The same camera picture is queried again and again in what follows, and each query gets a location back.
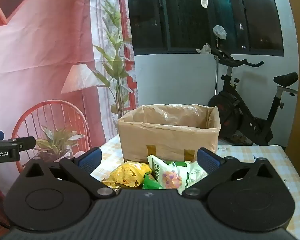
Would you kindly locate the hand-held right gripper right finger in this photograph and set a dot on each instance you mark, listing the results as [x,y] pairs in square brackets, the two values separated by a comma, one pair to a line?
[208,160]

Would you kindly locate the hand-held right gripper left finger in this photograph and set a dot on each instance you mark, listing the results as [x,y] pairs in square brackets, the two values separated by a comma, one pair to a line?
[88,158]

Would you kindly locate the yellow snack bag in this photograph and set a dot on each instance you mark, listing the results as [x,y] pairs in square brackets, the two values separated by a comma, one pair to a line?
[125,173]

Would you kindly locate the white and green snack bag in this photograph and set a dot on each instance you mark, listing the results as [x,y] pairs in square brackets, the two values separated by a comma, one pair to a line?
[170,176]

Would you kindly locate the plastic-lined cardboard box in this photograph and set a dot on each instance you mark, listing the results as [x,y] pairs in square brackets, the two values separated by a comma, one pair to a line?
[165,142]

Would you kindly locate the green snack packet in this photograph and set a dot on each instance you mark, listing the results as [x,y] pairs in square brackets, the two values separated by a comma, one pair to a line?
[150,183]

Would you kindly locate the checkered tablecloth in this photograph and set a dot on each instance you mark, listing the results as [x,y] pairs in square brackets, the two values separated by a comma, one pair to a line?
[247,152]

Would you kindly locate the black exercise bike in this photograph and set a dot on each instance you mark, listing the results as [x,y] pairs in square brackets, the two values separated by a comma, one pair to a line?
[230,105]

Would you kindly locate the crumpled white paper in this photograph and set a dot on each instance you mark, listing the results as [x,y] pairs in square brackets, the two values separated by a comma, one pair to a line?
[205,49]

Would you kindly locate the white plastic bag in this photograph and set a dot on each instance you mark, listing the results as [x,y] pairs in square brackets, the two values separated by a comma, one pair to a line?
[220,32]

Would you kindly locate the dark window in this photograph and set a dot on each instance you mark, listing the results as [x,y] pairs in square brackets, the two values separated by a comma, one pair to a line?
[190,25]

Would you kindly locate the printed wall cloth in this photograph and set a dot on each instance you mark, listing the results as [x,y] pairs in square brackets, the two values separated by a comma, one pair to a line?
[40,55]

